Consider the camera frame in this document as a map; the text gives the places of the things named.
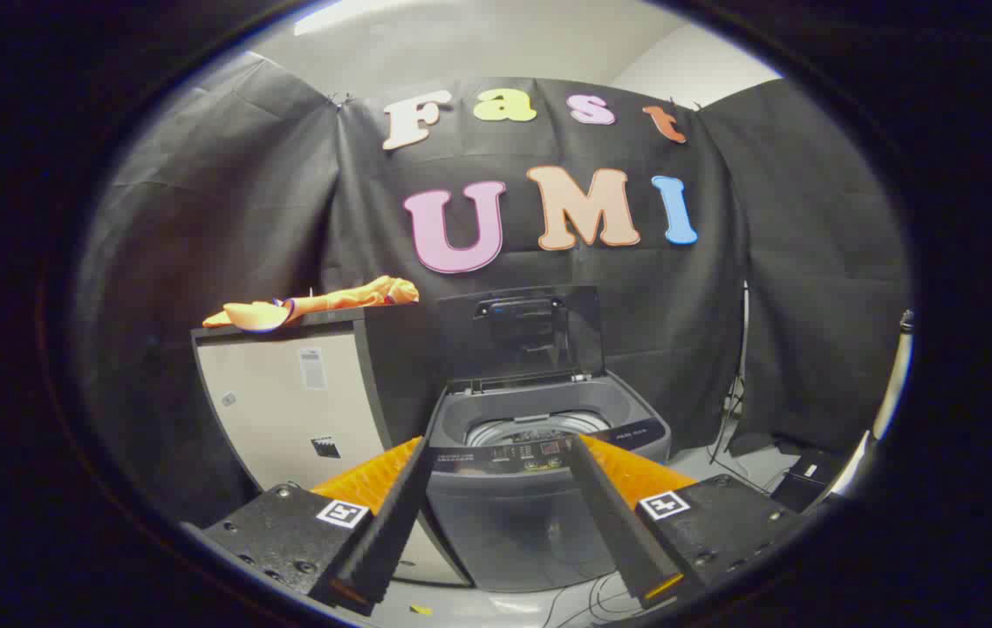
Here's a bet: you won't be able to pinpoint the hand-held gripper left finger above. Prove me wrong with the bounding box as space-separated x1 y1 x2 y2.
181 434 434 617

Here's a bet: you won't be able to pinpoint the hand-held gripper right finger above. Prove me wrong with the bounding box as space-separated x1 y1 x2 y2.
567 433 811 610

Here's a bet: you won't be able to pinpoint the black backdrop cloth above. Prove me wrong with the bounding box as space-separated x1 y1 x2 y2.
77 52 911 524

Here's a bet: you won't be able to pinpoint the grey washing machine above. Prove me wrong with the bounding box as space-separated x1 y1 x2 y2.
421 371 673 594

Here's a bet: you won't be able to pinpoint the black box on floor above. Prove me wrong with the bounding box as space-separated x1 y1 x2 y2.
770 449 850 514

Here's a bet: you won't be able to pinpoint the orange garment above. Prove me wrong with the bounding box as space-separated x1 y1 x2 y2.
202 276 420 334

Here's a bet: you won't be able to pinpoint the white cabinet with dark top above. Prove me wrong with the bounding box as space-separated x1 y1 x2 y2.
191 305 475 587

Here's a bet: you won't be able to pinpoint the cables on floor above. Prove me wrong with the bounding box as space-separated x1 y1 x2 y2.
539 571 645 625

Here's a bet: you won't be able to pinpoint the thin metal stand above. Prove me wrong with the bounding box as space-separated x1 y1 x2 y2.
709 283 754 465

